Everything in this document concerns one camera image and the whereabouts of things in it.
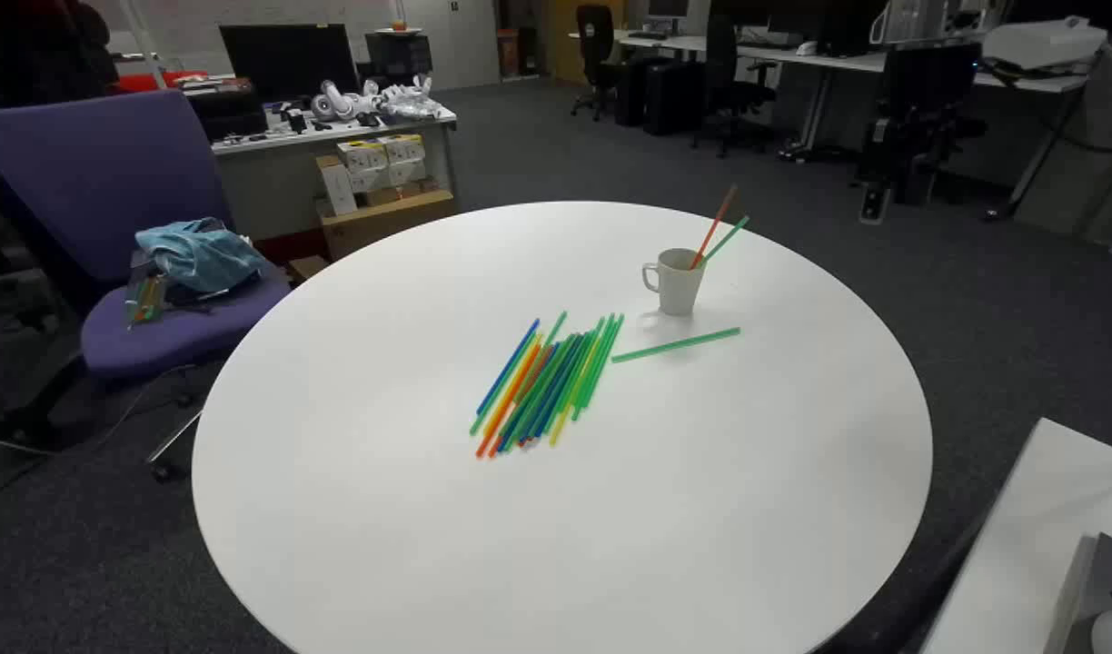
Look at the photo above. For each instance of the white side table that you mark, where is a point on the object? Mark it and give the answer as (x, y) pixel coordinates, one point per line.
(1017, 545)

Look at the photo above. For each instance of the crumpled white plastic bags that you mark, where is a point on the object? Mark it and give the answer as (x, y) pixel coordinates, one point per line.
(386, 102)

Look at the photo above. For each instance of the small white carton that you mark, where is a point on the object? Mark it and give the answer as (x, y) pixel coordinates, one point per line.
(336, 188)

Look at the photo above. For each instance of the white paper cup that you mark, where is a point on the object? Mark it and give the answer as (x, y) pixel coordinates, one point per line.
(678, 293)

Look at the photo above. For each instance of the brown cardboard box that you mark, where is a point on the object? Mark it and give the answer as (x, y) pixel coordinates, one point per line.
(386, 219)

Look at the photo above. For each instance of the black case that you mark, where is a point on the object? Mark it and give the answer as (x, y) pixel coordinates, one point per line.
(229, 115)

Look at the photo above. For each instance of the red box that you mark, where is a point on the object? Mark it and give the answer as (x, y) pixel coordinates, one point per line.
(157, 80)

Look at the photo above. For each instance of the dark jacket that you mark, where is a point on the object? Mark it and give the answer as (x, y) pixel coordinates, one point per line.
(33, 48)

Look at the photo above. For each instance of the black computer monitor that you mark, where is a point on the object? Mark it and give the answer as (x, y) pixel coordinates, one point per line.
(289, 60)

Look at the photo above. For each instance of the small yellow green item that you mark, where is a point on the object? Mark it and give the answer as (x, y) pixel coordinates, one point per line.
(148, 301)

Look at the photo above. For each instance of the grey metal bracket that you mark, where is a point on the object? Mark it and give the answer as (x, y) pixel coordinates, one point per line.
(1104, 584)

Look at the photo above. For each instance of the long white desk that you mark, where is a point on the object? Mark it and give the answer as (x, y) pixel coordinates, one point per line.
(823, 56)

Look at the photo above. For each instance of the blue plastic straw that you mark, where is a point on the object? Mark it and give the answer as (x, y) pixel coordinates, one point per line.
(506, 368)

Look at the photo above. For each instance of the teal plastic straw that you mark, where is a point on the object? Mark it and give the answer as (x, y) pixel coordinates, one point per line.
(544, 394)

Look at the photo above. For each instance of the purple office chair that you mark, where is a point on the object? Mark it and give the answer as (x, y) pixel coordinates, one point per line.
(84, 170)

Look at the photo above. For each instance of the orange plastic straw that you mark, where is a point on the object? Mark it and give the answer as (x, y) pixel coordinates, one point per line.
(501, 425)
(715, 226)

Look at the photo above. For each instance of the thin green plastic straw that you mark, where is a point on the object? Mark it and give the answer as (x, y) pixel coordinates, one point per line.
(557, 325)

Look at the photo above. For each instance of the white office desk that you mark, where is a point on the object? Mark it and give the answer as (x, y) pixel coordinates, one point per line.
(278, 183)

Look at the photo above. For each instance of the white rounded cover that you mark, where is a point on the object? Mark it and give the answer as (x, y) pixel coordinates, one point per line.
(1047, 46)

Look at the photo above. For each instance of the black equipment box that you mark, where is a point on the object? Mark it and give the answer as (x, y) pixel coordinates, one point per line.
(397, 60)

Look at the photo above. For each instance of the yellow plastic straw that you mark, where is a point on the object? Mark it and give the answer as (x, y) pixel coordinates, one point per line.
(523, 390)
(557, 430)

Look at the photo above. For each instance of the white paper bag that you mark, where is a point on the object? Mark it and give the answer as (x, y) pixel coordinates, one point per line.
(361, 170)
(409, 161)

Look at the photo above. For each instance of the blue crumpled cloth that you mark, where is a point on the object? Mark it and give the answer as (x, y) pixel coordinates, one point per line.
(197, 258)

